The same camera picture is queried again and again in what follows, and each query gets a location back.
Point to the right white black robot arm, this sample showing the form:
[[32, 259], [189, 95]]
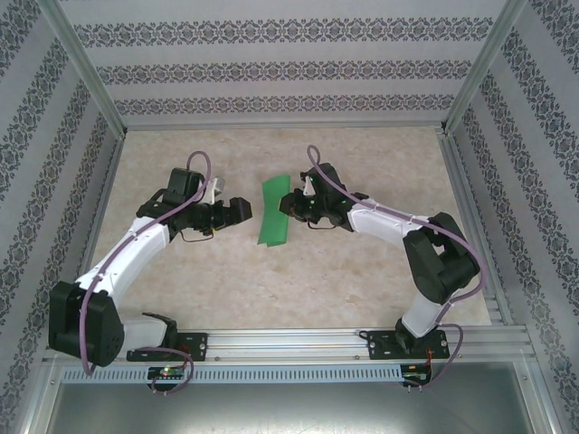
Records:
[[384, 221]]

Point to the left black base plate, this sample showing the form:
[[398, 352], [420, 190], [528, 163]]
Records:
[[199, 346]]

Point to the aluminium side rail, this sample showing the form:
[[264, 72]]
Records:
[[96, 230], [463, 190]]

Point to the grey metal sheet panel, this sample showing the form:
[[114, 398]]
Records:
[[289, 407]]

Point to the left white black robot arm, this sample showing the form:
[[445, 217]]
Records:
[[145, 244]]

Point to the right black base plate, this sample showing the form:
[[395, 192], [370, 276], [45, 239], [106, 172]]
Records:
[[375, 346]]

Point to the aluminium frame post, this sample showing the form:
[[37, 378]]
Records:
[[482, 63], [82, 63]]

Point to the right small circuit board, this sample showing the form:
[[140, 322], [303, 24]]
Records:
[[416, 376]]

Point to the long aluminium mounting rail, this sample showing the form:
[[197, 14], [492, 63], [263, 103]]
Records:
[[289, 343]]

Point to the left small circuit board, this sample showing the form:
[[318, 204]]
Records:
[[167, 372]]

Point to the small circuit board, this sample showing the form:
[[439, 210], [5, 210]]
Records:
[[416, 376], [167, 372]]

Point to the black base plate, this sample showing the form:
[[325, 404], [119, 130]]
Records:
[[199, 346], [375, 346]]

